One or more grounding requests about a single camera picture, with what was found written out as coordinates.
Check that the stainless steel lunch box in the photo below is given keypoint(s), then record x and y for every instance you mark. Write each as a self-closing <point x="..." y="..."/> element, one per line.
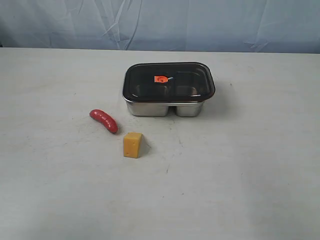
<point x="149" y="109"/>

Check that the yellow toy cheese wedge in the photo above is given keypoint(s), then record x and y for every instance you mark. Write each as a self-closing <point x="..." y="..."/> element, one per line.
<point x="131" y="144"/>

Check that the dark lid with orange seal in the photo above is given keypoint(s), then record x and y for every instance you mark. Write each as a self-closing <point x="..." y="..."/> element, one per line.
<point x="168" y="82"/>

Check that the red toy sausage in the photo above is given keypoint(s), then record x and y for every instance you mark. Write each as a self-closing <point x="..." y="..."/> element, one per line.
<point x="105" y="119"/>

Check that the blue-grey backdrop cloth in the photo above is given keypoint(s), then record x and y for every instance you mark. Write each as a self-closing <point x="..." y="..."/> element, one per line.
<point x="271" y="26"/>

